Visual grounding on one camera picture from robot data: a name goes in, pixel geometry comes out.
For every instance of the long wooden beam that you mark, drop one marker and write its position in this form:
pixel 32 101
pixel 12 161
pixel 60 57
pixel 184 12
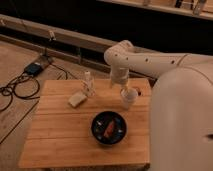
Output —
pixel 61 35

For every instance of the white eraser block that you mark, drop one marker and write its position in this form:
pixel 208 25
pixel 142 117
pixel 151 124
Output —
pixel 77 99

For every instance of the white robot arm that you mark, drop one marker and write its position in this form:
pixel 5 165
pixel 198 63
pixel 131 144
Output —
pixel 181 104

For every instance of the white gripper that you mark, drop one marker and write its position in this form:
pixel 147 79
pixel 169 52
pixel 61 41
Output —
pixel 119 76

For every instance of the wooden table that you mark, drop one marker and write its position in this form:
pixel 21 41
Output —
pixel 60 136

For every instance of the orange carrot toy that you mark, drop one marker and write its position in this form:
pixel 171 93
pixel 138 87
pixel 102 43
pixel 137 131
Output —
pixel 109 129

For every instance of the black power adapter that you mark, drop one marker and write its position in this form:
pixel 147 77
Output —
pixel 33 69

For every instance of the small clear bottle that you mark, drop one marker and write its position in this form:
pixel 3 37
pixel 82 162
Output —
pixel 88 84

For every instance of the black bowl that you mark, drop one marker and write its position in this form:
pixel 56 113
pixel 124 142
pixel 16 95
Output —
pixel 100 123

